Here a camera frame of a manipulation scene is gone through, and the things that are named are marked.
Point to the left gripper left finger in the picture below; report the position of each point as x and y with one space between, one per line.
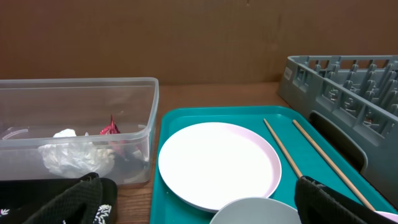
78 204

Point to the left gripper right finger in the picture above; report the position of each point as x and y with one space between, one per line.
318 204

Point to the white rice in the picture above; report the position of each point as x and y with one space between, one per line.
103 215

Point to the wooden chopstick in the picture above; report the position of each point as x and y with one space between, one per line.
284 150
337 170

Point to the white tissue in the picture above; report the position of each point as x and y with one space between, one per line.
75 159

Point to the grey bowl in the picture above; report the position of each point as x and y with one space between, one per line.
256 210

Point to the teal serving tray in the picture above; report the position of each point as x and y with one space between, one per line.
167 208

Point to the black plastic tray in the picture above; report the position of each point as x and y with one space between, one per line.
17 193

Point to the clear plastic bin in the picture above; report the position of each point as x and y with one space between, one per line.
118 111

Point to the grey dish rack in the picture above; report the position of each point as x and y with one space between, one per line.
357 94

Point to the large white plate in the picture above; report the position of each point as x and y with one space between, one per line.
209 165

